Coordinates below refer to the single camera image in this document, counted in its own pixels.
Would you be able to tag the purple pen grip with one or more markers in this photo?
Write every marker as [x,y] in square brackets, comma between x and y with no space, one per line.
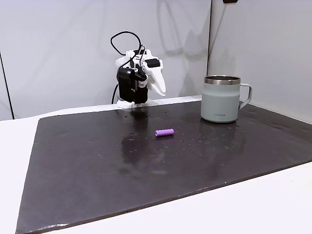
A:
[164,132]

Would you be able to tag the pale green steel-rimmed mug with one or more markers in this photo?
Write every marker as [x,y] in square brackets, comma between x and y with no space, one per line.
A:
[220,102]

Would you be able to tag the black rubber mat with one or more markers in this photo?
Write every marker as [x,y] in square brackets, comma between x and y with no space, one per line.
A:
[146,158]

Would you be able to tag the black camera box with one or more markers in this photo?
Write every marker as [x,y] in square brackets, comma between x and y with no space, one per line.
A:
[126,84]

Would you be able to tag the black wall fixture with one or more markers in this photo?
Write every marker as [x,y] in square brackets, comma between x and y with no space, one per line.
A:
[230,1]

